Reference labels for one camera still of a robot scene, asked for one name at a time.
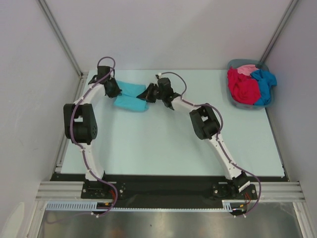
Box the teal t-shirt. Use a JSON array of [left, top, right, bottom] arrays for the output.
[[113, 81, 149, 112]]

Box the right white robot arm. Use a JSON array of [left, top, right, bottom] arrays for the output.
[[137, 77, 253, 199]]

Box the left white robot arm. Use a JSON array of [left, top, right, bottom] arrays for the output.
[[63, 66, 121, 200]]

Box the grey plastic basket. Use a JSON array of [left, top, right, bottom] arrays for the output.
[[227, 59, 277, 110]]

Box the red t-shirt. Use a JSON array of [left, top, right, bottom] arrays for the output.
[[227, 67, 261, 105]]

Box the pink t-shirt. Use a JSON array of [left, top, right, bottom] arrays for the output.
[[237, 64, 258, 76]]

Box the blue t-shirt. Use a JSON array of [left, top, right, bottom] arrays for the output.
[[251, 69, 277, 106]]

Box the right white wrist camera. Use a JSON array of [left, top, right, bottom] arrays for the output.
[[155, 73, 163, 80]]

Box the left aluminium corner post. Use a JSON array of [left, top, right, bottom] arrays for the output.
[[36, 0, 83, 77]]

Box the aluminium corner post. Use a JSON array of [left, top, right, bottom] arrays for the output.
[[260, 0, 301, 63], [36, 0, 83, 77]]

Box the right aluminium corner post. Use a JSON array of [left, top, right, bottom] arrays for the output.
[[260, 0, 301, 63]]

